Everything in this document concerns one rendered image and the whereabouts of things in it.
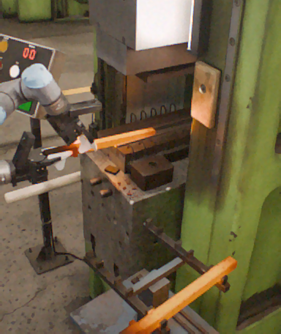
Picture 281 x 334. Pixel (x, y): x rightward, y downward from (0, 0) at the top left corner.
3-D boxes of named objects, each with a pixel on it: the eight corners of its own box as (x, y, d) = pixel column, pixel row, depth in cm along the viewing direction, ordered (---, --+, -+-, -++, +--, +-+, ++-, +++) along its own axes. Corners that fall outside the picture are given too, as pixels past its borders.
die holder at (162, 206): (129, 298, 170) (131, 202, 146) (83, 236, 197) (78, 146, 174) (244, 245, 196) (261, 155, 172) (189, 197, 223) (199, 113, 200)
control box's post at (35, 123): (47, 260, 248) (27, 69, 192) (44, 255, 251) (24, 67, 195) (53, 258, 250) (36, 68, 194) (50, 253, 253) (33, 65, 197)
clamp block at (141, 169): (143, 193, 151) (144, 176, 148) (129, 179, 157) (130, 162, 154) (174, 182, 156) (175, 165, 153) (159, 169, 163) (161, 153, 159)
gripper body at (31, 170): (41, 168, 155) (6, 178, 149) (39, 146, 150) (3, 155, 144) (50, 180, 149) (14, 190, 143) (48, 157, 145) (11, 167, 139)
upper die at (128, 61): (126, 76, 141) (126, 45, 136) (96, 55, 156) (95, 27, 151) (231, 54, 161) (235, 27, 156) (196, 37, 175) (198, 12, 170)
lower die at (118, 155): (124, 173, 160) (124, 152, 155) (97, 146, 174) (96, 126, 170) (220, 143, 179) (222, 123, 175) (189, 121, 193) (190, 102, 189)
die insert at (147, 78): (146, 83, 152) (147, 66, 149) (135, 75, 157) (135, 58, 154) (218, 68, 165) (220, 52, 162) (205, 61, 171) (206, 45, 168)
